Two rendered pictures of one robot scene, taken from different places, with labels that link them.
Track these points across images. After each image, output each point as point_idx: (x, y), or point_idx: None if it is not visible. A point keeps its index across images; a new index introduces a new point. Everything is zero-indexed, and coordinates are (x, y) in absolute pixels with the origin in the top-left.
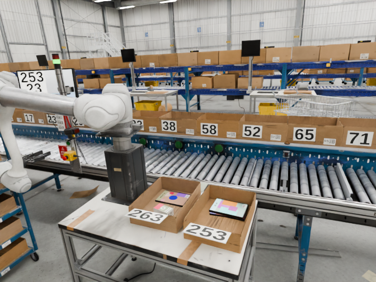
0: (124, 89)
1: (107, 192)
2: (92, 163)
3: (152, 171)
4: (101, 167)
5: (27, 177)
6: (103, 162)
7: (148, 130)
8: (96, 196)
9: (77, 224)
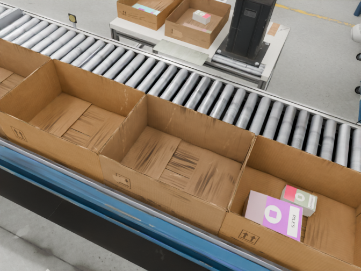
0: None
1: (271, 54)
2: (353, 135)
3: (229, 84)
4: (322, 114)
5: (360, 29)
6: (330, 125)
7: (281, 173)
8: (279, 50)
9: (272, 25)
